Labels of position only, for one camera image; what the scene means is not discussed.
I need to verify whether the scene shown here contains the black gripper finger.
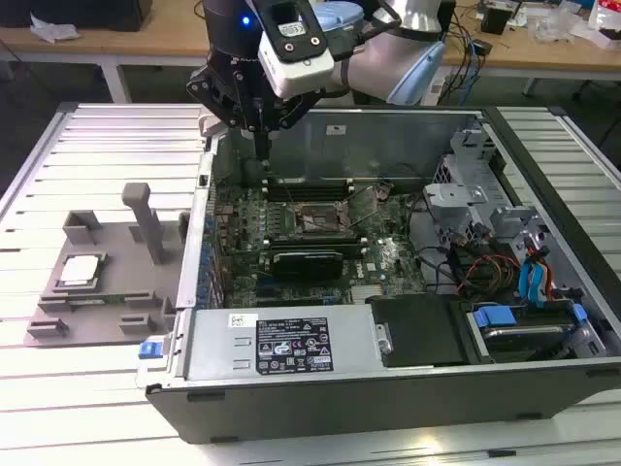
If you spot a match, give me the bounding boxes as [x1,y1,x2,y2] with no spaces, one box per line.
[186,65,264,170]
[262,89,325,170]

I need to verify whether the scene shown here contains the silver CPU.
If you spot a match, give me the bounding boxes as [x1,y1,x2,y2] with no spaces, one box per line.
[58,255,102,284]

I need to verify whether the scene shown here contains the CPU socket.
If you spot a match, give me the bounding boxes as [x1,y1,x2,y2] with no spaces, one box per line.
[290,199,351,239]

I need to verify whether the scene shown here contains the black cylindrical component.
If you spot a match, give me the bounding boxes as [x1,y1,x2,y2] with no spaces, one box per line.
[241,155,267,188]

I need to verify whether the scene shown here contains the black RAM slot row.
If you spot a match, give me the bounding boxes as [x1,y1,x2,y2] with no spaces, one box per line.
[261,175,356,203]
[263,234,366,259]

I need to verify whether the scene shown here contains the white labelled box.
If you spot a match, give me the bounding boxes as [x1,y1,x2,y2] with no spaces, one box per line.
[424,76,448,106]

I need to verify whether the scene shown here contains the black graphics card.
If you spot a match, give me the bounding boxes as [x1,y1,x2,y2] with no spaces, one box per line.
[268,249,346,283]

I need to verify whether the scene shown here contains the large black box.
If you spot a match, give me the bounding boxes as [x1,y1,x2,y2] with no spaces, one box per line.
[0,0,155,33]

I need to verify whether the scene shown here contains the green motherboard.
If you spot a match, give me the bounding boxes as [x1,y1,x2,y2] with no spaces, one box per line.
[207,180,431,311]

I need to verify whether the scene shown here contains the white crumpled plastic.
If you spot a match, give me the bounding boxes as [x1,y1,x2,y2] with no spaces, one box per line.
[28,12,82,46]

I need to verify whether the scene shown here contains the silver metal drive cage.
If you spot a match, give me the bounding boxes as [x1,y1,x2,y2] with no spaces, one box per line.
[420,126,542,253]

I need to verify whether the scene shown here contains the grey parts rack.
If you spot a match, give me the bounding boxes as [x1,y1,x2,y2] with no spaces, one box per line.
[23,181,194,349]

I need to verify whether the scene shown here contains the silver chipset heat sink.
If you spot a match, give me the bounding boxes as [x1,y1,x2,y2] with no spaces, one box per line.
[349,283,385,306]

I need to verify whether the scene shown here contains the small black container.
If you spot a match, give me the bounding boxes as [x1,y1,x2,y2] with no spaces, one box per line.
[480,3,511,36]

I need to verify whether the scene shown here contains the green RAM stick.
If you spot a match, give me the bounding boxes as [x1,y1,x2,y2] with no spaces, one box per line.
[66,289,152,308]

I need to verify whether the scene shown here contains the silver power supply unit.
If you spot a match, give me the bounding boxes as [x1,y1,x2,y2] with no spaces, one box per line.
[167,303,392,384]

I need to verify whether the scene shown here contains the black plastic drive cover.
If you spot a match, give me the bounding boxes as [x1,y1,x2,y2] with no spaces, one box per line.
[364,293,470,369]

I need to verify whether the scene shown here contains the clear plastic bags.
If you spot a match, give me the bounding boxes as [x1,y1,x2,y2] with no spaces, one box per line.
[530,8,591,44]

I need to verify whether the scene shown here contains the black open PC case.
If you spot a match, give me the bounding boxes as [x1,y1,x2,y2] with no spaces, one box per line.
[135,103,621,446]

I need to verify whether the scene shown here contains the hard disk in blue carrier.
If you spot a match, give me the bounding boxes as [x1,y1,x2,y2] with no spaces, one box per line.
[466,301,592,364]

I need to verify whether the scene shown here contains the red white bag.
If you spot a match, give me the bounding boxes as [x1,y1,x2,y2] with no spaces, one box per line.
[586,0,621,50]

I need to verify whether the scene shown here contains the grey case release handle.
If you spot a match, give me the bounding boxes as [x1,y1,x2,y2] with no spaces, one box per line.
[198,110,229,141]

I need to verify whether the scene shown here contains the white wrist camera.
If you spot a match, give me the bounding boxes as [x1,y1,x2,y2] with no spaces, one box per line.
[251,0,337,99]

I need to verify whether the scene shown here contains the wooden desk white frame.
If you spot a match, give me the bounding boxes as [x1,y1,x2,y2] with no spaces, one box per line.
[0,0,621,106]

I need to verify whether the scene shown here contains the blue network cable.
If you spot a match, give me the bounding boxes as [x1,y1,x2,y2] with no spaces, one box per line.
[455,21,481,107]

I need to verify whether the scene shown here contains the multicolour power wire bundle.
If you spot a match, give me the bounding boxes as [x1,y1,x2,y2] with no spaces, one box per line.
[448,220,523,298]

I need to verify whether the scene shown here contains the blue data wire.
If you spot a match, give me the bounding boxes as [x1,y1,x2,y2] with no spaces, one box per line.
[517,246,550,311]

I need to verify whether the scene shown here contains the orange data wire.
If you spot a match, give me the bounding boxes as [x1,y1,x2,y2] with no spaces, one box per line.
[541,261,557,303]

